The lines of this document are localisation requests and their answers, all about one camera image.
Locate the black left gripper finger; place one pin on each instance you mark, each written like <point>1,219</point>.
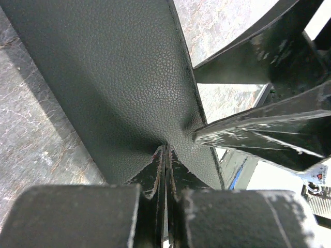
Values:
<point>130,215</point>
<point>293,133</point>
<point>275,49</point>
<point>199,216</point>

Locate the black zip tool case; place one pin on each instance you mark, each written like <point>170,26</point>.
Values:
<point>121,72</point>

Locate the light blue cable duct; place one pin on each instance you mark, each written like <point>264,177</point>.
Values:
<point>320,204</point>

